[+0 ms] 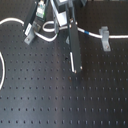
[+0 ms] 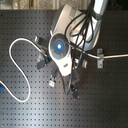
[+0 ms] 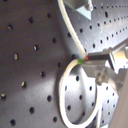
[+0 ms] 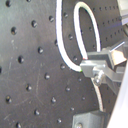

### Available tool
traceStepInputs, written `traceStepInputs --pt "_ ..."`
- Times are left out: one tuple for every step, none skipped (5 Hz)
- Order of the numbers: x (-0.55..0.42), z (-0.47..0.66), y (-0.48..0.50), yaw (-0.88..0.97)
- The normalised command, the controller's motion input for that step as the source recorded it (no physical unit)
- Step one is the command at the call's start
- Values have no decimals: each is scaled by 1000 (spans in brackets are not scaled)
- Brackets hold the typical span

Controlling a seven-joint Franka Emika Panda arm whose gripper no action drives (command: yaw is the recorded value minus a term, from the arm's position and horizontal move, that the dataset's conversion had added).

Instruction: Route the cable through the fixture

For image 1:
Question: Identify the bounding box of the grey cable clip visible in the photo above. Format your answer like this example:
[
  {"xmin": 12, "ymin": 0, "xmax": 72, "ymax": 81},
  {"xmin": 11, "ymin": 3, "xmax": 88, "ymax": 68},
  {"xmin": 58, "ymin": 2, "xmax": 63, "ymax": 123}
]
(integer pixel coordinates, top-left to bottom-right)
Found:
[
  {"xmin": 24, "ymin": 24, "xmax": 35, "ymax": 44},
  {"xmin": 99, "ymin": 26, "xmax": 111, "ymax": 52}
]

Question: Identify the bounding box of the white cable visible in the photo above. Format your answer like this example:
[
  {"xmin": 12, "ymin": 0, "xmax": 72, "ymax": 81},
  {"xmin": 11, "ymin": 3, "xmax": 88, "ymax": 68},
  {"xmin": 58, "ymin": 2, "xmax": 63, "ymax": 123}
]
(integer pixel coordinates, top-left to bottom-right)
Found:
[{"xmin": 0, "ymin": 18, "xmax": 128, "ymax": 90}]

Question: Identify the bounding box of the green circuit board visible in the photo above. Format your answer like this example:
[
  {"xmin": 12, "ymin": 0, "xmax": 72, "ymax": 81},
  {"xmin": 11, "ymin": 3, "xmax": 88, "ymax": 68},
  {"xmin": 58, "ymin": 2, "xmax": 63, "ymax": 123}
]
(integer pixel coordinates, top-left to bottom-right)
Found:
[{"xmin": 36, "ymin": 0, "xmax": 46, "ymax": 18}]

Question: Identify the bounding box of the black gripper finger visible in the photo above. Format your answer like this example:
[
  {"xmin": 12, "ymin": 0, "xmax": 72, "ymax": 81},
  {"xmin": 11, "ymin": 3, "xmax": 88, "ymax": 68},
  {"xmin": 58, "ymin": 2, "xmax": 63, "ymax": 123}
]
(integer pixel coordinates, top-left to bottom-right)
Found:
[{"xmin": 66, "ymin": 6, "xmax": 82, "ymax": 73}]

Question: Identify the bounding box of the grey cable clip right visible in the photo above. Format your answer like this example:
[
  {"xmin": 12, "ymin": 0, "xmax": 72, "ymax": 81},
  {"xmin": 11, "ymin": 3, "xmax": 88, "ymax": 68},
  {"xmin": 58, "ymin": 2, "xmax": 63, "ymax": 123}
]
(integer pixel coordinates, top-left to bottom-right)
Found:
[{"xmin": 99, "ymin": 26, "xmax": 111, "ymax": 52}]

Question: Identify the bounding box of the grey cable clip left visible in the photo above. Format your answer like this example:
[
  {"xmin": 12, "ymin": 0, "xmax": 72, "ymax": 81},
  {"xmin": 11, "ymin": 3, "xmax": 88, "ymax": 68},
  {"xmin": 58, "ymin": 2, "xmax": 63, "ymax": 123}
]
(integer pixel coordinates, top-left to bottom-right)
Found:
[{"xmin": 24, "ymin": 24, "xmax": 35, "ymax": 44}]

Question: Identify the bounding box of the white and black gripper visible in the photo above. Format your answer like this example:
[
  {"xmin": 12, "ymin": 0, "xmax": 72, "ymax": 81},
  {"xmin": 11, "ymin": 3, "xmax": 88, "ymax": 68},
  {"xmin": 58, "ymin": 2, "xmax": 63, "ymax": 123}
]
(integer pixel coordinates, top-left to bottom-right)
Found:
[{"xmin": 23, "ymin": 0, "xmax": 73, "ymax": 35}]

